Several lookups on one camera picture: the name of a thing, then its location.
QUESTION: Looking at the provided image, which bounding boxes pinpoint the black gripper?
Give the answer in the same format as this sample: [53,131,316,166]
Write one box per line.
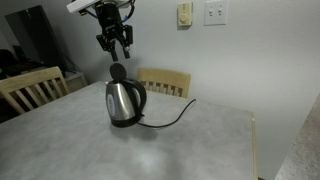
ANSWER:
[95,2,134,63]

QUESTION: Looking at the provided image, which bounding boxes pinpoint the speckled grey countertop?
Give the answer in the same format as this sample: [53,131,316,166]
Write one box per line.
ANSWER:
[274,94,320,180]

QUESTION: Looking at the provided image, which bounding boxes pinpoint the wooden chair short slats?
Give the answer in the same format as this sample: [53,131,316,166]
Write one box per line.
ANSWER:
[135,67,193,99]

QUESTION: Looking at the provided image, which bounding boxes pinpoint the black flat screen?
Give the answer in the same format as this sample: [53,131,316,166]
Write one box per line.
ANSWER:
[4,4,66,72]

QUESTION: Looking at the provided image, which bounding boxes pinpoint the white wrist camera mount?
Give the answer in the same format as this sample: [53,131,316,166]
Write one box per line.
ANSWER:
[66,0,131,14]

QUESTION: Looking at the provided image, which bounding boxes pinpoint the stainless steel electric kettle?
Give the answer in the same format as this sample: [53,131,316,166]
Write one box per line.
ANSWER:
[105,78,148,128]

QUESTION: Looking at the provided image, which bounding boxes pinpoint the wall outlet plate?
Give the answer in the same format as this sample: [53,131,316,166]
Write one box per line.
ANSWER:
[176,1,194,28]

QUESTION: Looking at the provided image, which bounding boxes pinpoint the black and blue gripper cable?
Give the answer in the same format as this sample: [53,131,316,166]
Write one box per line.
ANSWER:
[120,0,137,24]

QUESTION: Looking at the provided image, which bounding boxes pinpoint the beige low cabinet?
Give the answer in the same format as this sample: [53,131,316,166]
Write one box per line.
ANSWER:
[61,70,89,94]

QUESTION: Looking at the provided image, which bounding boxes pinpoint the black kettle power cord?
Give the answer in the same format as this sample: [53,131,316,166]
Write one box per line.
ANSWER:
[136,98,197,129]

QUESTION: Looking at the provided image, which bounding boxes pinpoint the wooden chair long slats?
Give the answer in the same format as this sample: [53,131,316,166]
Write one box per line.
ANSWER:
[0,65,71,116]

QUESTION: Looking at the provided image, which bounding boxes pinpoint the white double light switch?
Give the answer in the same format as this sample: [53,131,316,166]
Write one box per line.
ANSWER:
[203,0,230,27]

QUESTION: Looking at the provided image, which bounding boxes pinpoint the black kettle lid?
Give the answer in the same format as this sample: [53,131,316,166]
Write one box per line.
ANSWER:
[109,62,128,83]

